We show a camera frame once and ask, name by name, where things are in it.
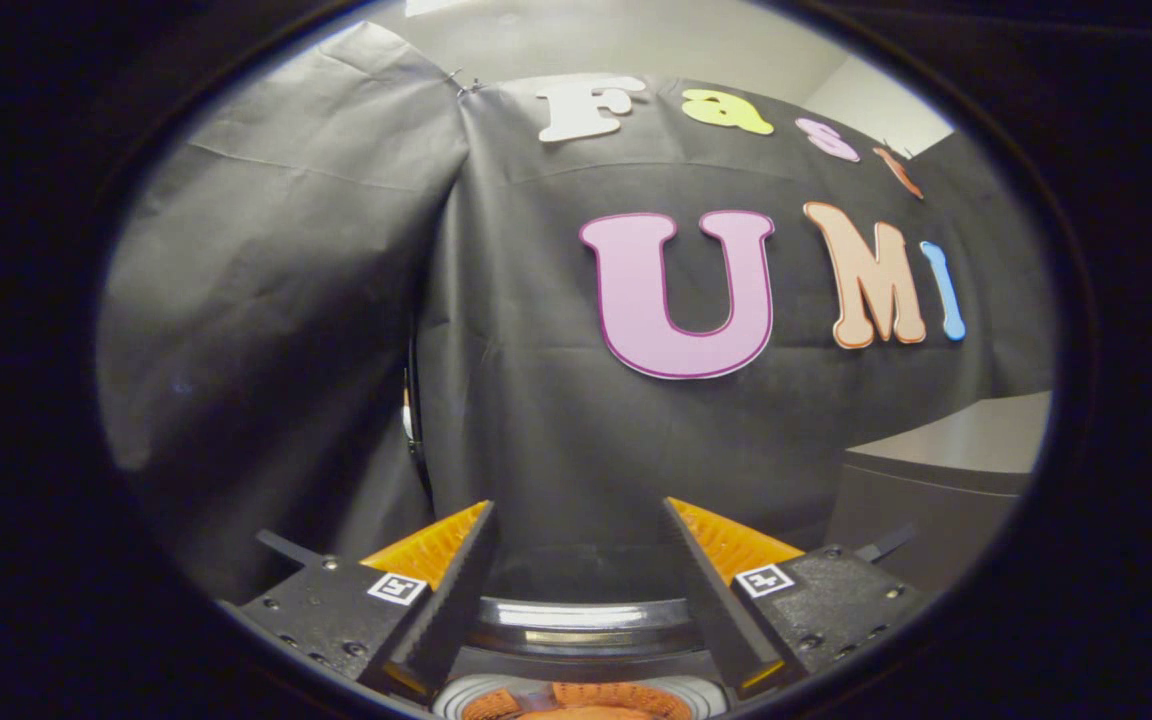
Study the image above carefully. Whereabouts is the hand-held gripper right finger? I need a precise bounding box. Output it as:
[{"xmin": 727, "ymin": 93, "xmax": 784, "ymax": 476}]
[{"xmin": 661, "ymin": 497, "xmax": 927, "ymax": 701}]

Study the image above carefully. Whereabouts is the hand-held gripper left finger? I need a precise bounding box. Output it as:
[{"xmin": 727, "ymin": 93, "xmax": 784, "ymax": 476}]
[{"xmin": 236, "ymin": 501, "xmax": 497, "ymax": 699}]

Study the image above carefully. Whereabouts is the dark transparent washing machine lid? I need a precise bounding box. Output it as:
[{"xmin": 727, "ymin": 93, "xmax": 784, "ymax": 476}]
[{"xmin": 466, "ymin": 596, "xmax": 715, "ymax": 653}]

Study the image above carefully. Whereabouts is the grey washing machine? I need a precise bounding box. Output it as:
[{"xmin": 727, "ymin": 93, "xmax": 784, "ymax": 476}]
[{"xmin": 431, "ymin": 648, "xmax": 737, "ymax": 720}]

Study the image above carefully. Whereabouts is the white cabinet with dark top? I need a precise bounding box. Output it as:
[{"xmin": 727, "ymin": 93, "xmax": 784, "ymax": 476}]
[{"xmin": 824, "ymin": 390, "xmax": 1052, "ymax": 591}]

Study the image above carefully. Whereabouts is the black backdrop cloth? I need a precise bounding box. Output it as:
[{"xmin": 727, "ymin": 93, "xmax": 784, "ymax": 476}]
[{"xmin": 96, "ymin": 20, "xmax": 1057, "ymax": 606}]

